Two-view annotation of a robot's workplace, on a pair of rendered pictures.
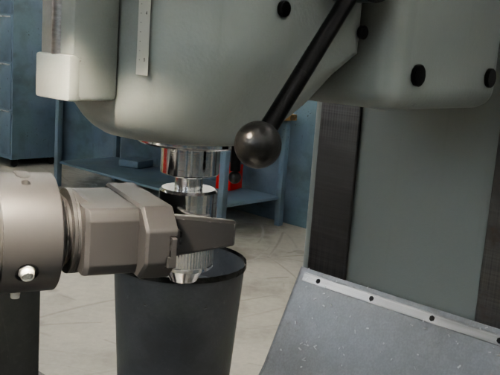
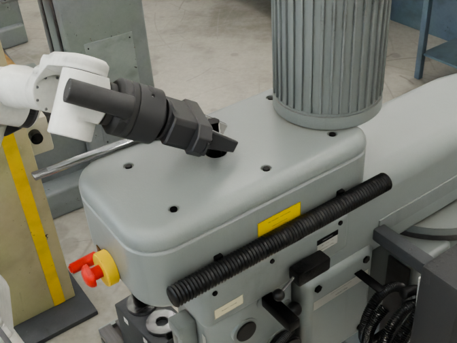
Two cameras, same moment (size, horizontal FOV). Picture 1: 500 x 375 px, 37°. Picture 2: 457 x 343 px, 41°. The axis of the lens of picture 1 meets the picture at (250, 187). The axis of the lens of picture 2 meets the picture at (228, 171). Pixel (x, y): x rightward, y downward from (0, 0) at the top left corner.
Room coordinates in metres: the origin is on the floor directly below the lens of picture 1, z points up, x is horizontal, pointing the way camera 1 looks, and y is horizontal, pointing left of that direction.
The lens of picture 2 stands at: (-0.23, -0.20, 2.46)
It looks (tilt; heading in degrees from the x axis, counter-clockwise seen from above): 36 degrees down; 15
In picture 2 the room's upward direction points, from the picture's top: 4 degrees counter-clockwise
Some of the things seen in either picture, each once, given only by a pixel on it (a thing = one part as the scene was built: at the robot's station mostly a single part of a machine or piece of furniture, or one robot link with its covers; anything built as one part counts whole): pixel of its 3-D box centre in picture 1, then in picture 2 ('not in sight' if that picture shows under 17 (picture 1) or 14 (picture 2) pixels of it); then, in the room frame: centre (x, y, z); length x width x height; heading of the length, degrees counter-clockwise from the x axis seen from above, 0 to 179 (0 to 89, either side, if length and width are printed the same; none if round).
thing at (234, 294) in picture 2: not in sight; (242, 235); (0.63, 0.02, 1.68); 0.34 x 0.24 x 0.10; 138
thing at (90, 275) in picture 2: not in sight; (92, 274); (0.41, 0.22, 1.76); 0.04 x 0.03 x 0.04; 48
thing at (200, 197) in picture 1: (187, 193); not in sight; (0.60, 0.05, 1.26); 0.05 x 0.05 x 0.01
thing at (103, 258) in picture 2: not in sight; (106, 267); (0.43, 0.20, 1.76); 0.06 x 0.02 x 0.06; 48
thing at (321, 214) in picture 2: not in sight; (288, 232); (0.53, -0.08, 1.79); 0.45 x 0.04 x 0.04; 138
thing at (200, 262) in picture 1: (185, 232); not in sight; (0.60, 0.05, 1.23); 0.05 x 0.05 x 0.06
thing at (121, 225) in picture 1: (74, 233); not in sight; (0.56, 0.13, 1.23); 0.13 x 0.12 x 0.10; 28
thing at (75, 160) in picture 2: not in sight; (102, 150); (0.57, 0.24, 1.89); 0.24 x 0.04 x 0.01; 135
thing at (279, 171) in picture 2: not in sight; (226, 186); (0.61, 0.04, 1.81); 0.47 x 0.26 x 0.16; 138
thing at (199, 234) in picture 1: (200, 235); not in sight; (0.57, 0.04, 1.24); 0.06 x 0.02 x 0.03; 118
